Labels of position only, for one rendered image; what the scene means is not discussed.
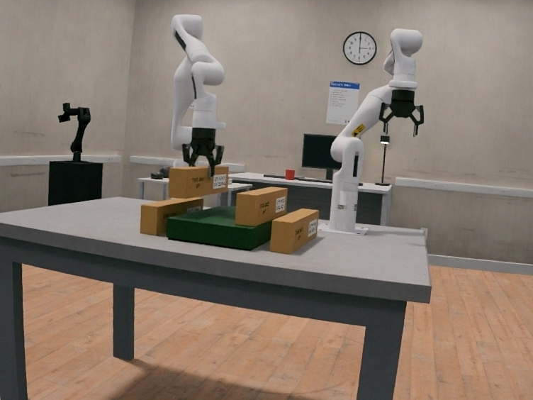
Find tan cardboard carton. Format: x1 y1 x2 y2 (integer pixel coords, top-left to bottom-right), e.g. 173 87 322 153
140 197 203 235
270 209 319 254
235 187 288 226
169 166 230 199

